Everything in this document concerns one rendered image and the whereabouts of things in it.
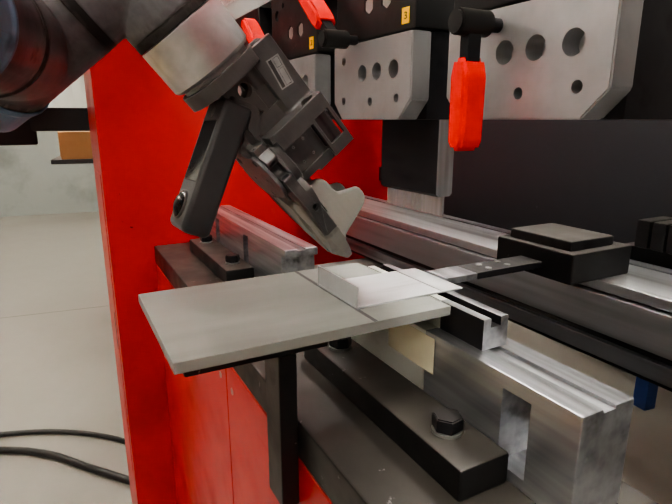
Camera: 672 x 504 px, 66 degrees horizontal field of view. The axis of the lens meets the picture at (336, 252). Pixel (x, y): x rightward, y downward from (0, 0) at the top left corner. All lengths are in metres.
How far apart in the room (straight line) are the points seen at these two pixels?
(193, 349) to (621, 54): 0.35
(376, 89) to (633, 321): 0.40
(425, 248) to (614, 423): 0.56
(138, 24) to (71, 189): 7.15
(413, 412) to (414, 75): 0.31
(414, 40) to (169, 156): 0.91
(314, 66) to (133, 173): 0.74
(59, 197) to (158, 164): 6.28
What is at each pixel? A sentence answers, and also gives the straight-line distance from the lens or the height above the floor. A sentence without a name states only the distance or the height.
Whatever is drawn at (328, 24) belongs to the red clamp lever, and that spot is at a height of 1.27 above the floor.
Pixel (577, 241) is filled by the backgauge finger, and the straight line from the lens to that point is 0.69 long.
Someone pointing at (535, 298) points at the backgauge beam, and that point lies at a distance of 0.78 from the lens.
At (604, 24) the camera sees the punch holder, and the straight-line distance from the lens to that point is 0.37.
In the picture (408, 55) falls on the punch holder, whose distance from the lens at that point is 0.51.
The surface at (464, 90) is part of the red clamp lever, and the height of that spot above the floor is 1.19.
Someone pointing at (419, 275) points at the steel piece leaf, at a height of 1.00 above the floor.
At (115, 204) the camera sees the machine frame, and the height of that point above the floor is 0.98.
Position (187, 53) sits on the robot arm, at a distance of 0.43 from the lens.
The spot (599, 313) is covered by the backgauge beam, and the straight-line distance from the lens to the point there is 0.72.
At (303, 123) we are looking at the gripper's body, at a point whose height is 1.17.
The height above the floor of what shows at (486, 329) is 0.99.
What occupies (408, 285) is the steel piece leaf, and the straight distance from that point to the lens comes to 0.57.
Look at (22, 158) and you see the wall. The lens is 7.59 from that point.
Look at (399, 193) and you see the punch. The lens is 0.60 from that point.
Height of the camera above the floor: 1.18
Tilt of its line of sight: 14 degrees down
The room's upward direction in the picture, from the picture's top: straight up
